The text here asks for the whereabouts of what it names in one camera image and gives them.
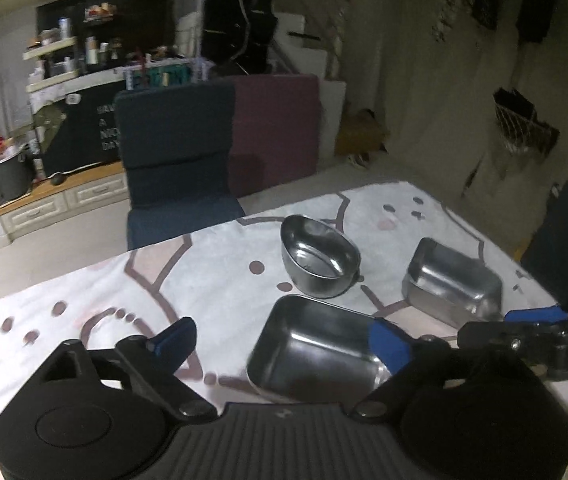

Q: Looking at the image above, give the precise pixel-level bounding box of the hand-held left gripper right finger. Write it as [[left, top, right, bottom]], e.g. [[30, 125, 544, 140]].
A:
[[349, 319, 540, 423]]

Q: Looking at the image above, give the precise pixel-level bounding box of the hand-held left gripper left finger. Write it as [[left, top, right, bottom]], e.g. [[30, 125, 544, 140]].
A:
[[36, 317, 219, 423]]

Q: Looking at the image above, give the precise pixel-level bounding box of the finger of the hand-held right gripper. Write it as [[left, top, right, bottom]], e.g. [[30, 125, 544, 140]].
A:
[[456, 320, 565, 362], [503, 305, 568, 326]]

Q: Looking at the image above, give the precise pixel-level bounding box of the small rectangular steel tray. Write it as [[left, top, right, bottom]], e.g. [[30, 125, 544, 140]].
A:
[[401, 237, 506, 330]]

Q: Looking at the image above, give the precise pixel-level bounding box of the large rectangular steel tray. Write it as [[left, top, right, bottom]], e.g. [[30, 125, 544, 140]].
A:
[[246, 294, 417, 404]]

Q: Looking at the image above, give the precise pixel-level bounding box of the oval steel bowl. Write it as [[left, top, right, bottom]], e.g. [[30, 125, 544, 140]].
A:
[[280, 214, 363, 299]]

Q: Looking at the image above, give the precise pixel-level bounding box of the wooden bench with drawers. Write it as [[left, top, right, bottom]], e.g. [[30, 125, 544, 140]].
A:
[[0, 162, 131, 242]]

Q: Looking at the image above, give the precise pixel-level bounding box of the dark blue cushioned chair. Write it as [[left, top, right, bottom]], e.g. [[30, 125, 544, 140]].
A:
[[113, 81, 247, 252]]

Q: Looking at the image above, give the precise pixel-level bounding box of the cardboard box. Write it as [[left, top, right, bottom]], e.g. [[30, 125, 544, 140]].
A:
[[335, 109, 391, 157]]

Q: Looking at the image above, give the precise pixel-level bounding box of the black lettered banner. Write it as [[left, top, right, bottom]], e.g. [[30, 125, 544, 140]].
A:
[[43, 84, 126, 173]]

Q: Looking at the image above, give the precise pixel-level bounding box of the grey trash bin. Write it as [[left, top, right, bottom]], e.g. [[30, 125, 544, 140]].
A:
[[0, 152, 33, 202]]

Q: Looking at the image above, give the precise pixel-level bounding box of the olive green cloth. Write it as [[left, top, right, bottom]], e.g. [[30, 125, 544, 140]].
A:
[[30, 101, 71, 147]]

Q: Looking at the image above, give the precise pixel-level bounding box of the black wire basket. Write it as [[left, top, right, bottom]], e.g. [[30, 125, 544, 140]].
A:
[[493, 88, 561, 155]]

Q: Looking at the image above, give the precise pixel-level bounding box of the white wall shelf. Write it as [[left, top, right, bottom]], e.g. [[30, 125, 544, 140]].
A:
[[23, 37, 78, 62]]

